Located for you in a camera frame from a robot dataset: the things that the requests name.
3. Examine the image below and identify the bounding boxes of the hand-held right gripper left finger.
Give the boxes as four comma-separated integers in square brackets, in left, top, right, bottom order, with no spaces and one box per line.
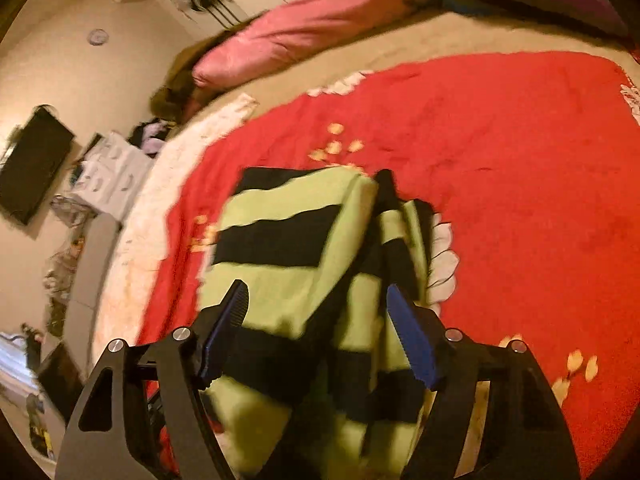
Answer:
[54,279,250,480]

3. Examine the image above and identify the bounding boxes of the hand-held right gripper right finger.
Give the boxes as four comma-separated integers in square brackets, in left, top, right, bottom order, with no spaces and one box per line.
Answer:
[386,282,581,480]

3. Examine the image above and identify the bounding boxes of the green black striped sweater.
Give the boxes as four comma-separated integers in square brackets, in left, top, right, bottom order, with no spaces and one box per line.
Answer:
[200,167,441,480]

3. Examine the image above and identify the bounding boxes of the pile of clothes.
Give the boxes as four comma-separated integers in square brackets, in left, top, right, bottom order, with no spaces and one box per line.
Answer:
[127,117,177,157]

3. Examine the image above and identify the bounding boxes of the white fluffy blanket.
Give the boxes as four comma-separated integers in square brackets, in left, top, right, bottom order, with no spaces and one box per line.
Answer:
[90,92,261,361]

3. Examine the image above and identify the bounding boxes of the red printed blanket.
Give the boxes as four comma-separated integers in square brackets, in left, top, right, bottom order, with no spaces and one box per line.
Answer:
[137,50,640,478]

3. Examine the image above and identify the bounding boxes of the white drawer unit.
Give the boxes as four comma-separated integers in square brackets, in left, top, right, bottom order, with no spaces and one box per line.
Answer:
[70,131,152,222]

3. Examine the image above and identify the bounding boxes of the olive green plush cushion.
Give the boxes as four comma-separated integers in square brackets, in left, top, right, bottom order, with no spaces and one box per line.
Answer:
[150,17,261,121]

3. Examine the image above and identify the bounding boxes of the beige bed sheet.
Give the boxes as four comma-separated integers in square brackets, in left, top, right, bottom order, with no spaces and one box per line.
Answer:
[200,2,640,126]

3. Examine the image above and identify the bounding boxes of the pink pillow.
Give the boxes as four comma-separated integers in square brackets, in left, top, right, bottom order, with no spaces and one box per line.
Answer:
[192,0,441,93]

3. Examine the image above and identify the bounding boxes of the grey upholstered bed frame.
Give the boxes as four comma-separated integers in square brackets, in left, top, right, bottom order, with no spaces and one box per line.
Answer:
[65,214,122,361]

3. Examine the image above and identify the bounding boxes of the black wall television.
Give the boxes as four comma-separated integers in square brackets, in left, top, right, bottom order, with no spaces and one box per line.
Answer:
[0,105,77,226]

